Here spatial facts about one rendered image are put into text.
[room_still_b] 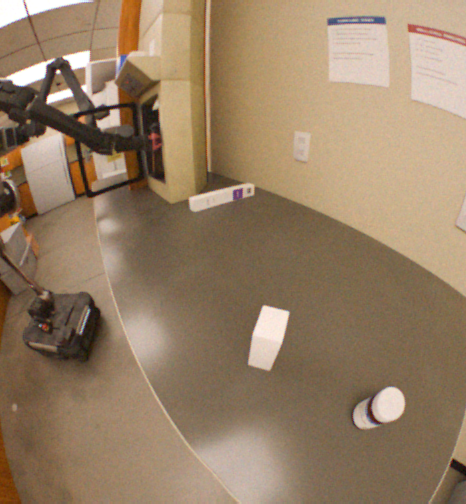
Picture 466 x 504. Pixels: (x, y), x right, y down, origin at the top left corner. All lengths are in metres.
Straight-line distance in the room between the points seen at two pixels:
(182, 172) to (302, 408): 0.77
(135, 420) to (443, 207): 1.64
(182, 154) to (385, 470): 0.94
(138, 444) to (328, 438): 1.14
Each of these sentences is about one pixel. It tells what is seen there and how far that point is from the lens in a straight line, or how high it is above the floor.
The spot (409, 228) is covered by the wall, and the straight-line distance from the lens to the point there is 0.71.
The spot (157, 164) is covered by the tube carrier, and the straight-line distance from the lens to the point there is 0.87.
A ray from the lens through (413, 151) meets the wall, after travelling 0.68.
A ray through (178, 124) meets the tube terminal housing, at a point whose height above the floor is 1.24.
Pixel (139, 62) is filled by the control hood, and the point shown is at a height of 1.48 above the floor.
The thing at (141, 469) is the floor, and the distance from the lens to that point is 1.33.
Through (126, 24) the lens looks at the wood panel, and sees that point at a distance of 1.27.
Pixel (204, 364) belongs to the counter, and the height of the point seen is 0.94.
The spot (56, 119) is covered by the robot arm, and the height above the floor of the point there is 1.34.
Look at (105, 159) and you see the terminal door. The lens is 0.99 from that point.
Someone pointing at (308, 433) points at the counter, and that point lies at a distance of 0.30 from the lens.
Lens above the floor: 1.22
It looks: 36 degrees down
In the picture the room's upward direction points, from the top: straight up
